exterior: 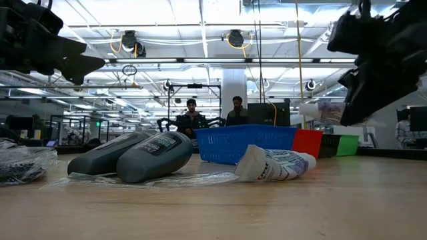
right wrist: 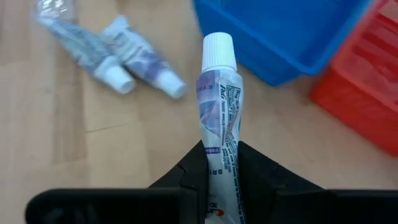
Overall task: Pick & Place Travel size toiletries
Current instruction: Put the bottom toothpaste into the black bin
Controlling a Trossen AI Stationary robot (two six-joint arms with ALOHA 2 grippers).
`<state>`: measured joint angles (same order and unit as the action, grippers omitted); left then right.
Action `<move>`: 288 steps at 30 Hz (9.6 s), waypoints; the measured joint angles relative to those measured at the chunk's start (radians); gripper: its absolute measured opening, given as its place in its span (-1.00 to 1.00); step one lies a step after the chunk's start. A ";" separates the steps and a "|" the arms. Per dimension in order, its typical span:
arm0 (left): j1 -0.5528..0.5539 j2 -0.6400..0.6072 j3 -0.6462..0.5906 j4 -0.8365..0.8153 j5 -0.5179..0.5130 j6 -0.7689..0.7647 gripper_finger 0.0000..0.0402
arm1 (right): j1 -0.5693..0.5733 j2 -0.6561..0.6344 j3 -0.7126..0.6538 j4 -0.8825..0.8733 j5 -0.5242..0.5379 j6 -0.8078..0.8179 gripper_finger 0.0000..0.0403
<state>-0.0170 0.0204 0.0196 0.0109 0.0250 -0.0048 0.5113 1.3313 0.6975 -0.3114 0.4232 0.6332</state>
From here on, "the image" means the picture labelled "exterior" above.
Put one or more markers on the green plastic basket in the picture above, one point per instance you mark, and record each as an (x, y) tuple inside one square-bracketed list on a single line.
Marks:
[(347, 145)]

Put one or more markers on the red plastic basket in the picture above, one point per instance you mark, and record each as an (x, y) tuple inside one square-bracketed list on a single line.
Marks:
[(307, 143)]

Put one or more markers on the dark remote-shaped objects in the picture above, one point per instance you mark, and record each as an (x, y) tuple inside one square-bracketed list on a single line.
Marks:
[(103, 156)]

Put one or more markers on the black equipment box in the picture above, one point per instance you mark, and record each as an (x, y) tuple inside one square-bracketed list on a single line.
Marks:
[(267, 115)]

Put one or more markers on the black plastic basket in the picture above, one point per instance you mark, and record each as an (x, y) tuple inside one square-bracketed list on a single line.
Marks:
[(328, 145)]

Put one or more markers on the person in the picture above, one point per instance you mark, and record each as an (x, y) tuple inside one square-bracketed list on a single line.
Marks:
[(405, 133), (237, 115), (191, 120)]

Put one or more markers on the black aluminium table frame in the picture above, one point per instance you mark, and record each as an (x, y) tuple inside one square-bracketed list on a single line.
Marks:
[(383, 153)]

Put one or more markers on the blue plastic basket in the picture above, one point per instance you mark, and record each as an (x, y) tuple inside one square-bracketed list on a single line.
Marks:
[(243, 143)]

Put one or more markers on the crumpled plastic wrapped bundle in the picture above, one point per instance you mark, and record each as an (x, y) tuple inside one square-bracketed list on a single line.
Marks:
[(23, 166)]

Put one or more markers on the grey body wash bottle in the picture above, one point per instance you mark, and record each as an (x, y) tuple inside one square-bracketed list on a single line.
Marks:
[(153, 160)]

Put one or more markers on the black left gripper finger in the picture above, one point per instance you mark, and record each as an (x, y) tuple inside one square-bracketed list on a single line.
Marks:
[(70, 48), (81, 66)]

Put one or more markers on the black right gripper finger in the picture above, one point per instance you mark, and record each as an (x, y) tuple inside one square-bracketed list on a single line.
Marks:
[(370, 80), (370, 106)]

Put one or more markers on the black background station frame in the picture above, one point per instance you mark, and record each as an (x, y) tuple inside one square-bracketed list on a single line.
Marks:
[(169, 100)]

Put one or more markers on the flat clear plastic bag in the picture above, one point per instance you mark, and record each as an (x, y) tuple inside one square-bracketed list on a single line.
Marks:
[(187, 180)]

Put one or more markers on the black background robot arms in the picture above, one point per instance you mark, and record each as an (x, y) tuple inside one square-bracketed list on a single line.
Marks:
[(166, 123)]

